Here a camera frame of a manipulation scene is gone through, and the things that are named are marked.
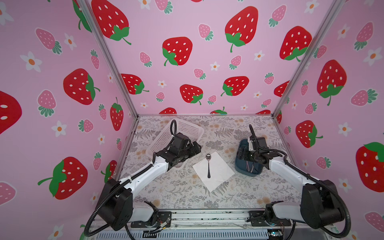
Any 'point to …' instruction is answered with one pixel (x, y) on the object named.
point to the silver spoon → (208, 156)
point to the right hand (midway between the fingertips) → (243, 153)
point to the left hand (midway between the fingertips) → (198, 149)
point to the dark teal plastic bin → (249, 167)
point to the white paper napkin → (219, 171)
